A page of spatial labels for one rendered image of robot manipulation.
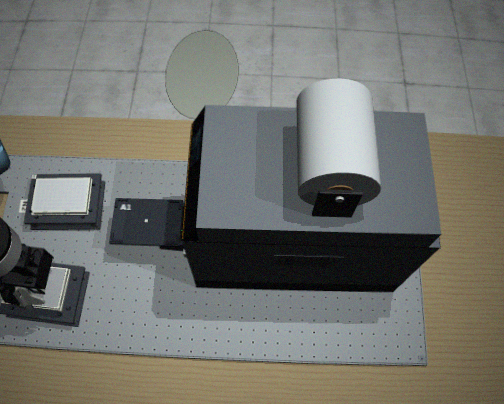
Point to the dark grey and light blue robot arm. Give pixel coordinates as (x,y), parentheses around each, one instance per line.
(10,243)

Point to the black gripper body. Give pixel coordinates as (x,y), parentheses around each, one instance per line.
(36,277)

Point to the white label with black text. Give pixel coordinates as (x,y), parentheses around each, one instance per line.
(23,206)

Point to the white roll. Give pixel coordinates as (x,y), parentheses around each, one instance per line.
(336,139)

